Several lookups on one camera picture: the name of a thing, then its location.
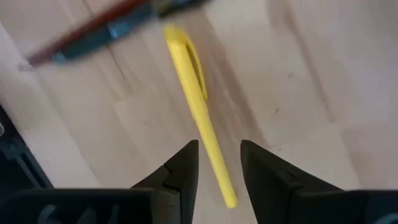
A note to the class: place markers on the brown pencil blue eraser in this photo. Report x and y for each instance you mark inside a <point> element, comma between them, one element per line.
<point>93,25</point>

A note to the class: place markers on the yellow highlighter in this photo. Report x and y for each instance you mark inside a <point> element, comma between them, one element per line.
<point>196,102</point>

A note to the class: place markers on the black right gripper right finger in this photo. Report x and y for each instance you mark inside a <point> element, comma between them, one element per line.
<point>267,180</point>

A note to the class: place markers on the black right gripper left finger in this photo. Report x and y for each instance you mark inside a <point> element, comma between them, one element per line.
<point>183,174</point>

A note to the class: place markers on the black aluminium rig frame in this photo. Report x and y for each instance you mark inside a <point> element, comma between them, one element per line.
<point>15,168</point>

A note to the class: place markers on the black gel pen with clip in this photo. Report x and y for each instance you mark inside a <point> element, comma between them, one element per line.
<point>93,41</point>

